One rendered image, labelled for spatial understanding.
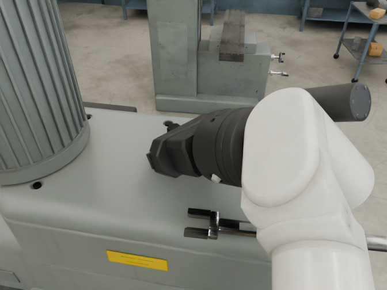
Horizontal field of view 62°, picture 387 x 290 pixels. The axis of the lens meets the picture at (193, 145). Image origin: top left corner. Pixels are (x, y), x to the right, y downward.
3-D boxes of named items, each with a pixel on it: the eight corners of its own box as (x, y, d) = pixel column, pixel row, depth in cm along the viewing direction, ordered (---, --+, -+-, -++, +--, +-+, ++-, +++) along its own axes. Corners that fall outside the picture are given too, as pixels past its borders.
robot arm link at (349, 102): (262, 208, 38) (359, 233, 28) (199, 161, 32) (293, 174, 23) (298, 126, 41) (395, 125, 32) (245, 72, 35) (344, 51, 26)
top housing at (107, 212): (295, 187, 68) (314, 125, 57) (305, 317, 48) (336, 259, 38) (83, 159, 74) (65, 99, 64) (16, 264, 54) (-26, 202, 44)
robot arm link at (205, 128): (163, 197, 44) (219, 217, 34) (136, 132, 41) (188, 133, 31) (228, 156, 50) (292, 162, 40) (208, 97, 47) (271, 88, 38)
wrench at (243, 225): (382, 232, 40) (384, 228, 40) (392, 260, 37) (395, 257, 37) (188, 211, 43) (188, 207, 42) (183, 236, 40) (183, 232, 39)
